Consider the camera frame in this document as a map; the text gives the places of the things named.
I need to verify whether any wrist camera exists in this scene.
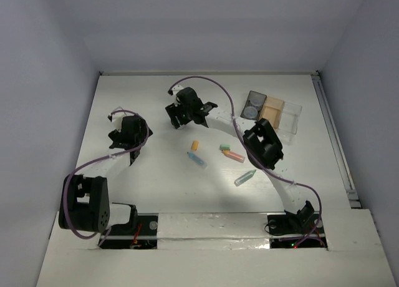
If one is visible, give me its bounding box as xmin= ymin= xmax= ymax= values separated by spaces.
xmin=107 ymin=106 xmax=127 ymax=132
xmin=167 ymin=84 xmax=184 ymax=96

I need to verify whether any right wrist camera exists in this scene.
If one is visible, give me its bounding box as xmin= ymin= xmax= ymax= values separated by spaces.
xmin=167 ymin=84 xmax=184 ymax=96

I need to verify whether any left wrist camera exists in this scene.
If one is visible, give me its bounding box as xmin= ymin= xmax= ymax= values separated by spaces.
xmin=107 ymin=106 xmax=127 ymax=132

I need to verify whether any blue pencil-shaped case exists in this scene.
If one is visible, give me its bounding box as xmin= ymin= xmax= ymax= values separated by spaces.
xmin=187 ymin=152 xmax=207 ymax=168

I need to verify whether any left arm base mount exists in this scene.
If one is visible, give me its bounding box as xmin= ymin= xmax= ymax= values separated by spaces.
xmin=98 ymin=205 xmax=158 ymax=250

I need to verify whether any dark grey plastic bin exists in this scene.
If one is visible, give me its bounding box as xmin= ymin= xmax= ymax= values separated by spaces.
xmin=240 ymin=90 xmax=267 ymax=120

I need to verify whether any green eraser cap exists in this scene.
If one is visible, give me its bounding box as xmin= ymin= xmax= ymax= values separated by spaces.
xmin=219 ymin=144 xmax=230 ymax=151

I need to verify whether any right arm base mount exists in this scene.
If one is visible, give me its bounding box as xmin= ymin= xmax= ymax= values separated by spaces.
xmin=264 ymin=200 xmax=327 ymax=249

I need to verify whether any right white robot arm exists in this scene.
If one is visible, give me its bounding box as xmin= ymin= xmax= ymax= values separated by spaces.
xmin=166 ymin=85 xmax=315 ymax=236

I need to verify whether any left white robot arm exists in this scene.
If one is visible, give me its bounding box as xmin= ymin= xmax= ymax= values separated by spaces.
xmin=58 ymin=110 xmax=153 ymax=239

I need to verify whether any teal pencil-shaped case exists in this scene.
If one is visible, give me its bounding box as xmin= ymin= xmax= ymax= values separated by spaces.
xmin=234 ymin=170 xmax=256 ymax=187

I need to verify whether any orange eraser cap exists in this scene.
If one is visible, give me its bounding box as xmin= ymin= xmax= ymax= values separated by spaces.
xmin=191 ymin=140 xmax=199 ymax=152

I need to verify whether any clear plastic bin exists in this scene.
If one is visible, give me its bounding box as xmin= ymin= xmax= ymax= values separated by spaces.
xmin=276 ymin=102 xmax=302 ymax=145

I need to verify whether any wooden bin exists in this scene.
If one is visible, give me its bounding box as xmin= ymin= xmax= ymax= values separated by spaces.
xmin=258 ymin=96 xmax=285 ymax=130

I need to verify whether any orange pencil-shaped case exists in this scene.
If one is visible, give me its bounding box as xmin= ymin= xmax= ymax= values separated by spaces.
xmin=222 ymin=150 xmax=245 ymax=163

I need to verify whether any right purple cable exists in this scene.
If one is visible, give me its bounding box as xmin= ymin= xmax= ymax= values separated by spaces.
xmin=168 ymin=75 xmax=322 ymax=249

